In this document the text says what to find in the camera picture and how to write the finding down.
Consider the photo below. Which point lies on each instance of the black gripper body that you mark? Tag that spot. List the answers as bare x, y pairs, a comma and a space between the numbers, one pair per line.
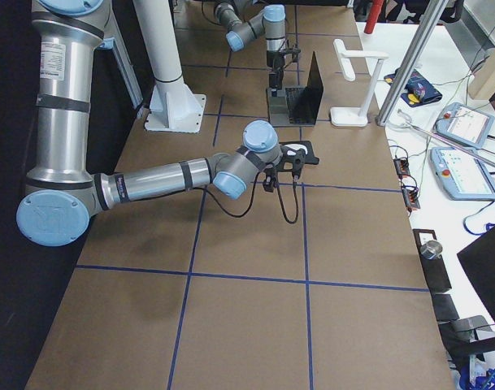
269, 177
275, 66

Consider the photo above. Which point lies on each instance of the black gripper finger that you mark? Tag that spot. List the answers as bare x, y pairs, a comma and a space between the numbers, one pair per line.
274, 80

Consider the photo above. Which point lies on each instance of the white computer mouse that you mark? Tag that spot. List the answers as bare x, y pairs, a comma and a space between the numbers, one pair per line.
294, 149

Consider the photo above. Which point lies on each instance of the black mouse pad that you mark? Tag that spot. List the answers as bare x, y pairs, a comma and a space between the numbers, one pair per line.
299, 159

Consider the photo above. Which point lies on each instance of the grey laptop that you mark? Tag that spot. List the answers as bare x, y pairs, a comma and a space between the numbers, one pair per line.
296, 105

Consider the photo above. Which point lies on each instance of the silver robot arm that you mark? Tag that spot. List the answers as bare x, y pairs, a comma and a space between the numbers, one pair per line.
60, 194
270, 23

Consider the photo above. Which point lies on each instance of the red cylinder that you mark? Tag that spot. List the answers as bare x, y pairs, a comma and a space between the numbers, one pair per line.
376, 7

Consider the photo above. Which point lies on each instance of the space pattern pencil case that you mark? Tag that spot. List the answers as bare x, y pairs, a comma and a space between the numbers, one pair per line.
419, 91

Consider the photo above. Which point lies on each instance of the silver metal cylinder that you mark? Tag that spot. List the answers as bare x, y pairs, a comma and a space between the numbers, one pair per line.
431, 249

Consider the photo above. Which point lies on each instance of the near teach pendant tablet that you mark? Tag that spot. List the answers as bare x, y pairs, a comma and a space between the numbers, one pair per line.
463, 177

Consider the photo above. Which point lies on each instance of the teach pendant tablet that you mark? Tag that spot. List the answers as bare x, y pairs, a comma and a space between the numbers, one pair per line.
463, 177
464, 125

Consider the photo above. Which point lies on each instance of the far teach pendant tablet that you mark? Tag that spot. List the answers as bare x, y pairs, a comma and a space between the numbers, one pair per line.
464, 125

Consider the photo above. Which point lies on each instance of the black monitor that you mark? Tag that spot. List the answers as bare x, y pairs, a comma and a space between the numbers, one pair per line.
478, 263

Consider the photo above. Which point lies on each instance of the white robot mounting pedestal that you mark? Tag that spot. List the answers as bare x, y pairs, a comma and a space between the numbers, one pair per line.
173, 106

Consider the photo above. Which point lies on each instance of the aluminium frame post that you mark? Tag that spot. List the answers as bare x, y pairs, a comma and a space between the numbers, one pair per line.
424, 30

